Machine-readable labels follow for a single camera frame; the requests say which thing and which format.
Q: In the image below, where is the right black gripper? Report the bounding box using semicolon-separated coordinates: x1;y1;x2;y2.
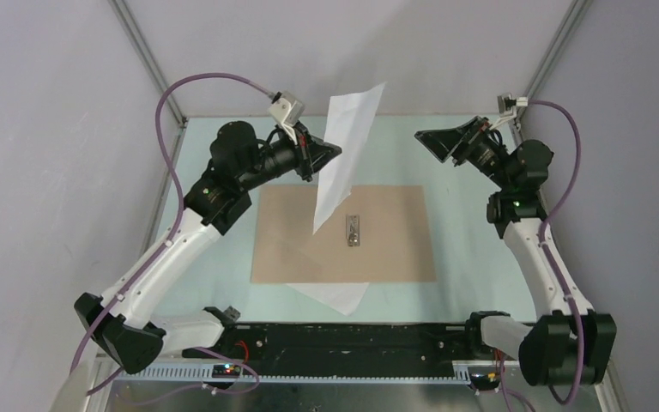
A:
414;116;512;191

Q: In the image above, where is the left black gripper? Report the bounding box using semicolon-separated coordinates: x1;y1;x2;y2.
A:
238;120;342;191

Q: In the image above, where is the white paper sheet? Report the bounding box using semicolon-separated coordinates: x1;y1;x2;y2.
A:
287;282;370;316
313;83;385;232

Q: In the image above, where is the silver metal folder clip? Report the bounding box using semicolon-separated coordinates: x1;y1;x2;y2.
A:
346;215;360;247

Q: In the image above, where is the tan cardboard folder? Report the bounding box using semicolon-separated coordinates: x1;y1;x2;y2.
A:
251;185;437;284

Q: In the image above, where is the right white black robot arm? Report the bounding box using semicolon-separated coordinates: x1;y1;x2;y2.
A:
414;117;617;386

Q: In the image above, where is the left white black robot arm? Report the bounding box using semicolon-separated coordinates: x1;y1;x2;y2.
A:
74;121;342;374

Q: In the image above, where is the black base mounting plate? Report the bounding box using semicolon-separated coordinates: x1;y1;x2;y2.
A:
211;323;500;377

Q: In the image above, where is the right small circuit board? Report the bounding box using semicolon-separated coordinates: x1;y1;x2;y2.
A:
469;373;500;392

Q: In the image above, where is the small circuit board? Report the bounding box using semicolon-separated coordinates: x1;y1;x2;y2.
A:
211;363;242;379
469;373;500;392

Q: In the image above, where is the left small circuit board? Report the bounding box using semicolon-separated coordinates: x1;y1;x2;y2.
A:
211;363;242;379

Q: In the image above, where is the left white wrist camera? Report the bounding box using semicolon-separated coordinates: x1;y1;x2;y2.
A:
268;91;305;145

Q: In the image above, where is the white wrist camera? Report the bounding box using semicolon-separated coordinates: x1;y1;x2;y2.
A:
497;93;529;119
268;91;305;145

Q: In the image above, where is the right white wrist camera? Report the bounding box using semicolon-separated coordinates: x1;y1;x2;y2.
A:
497;93;529;119

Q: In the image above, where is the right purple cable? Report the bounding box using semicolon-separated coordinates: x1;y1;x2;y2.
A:
499;100;586;412

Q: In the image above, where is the purple cable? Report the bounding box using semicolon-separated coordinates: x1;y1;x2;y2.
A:
499;100;586;412
70;72;276;397

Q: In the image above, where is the right aluminium frame post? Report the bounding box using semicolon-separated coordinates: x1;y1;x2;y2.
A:
521;0;594;98

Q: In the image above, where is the aluminium frame post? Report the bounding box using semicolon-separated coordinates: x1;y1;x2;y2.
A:
521;0;594;98
107;0;170;96

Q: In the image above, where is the left aluminium frame post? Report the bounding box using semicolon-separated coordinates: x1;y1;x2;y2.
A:
107;0;170;96

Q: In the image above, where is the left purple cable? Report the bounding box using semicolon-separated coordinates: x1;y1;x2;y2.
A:
70;72;276;397

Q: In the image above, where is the white slotted cable duct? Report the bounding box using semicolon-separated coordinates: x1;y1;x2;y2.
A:
115;362;471;385

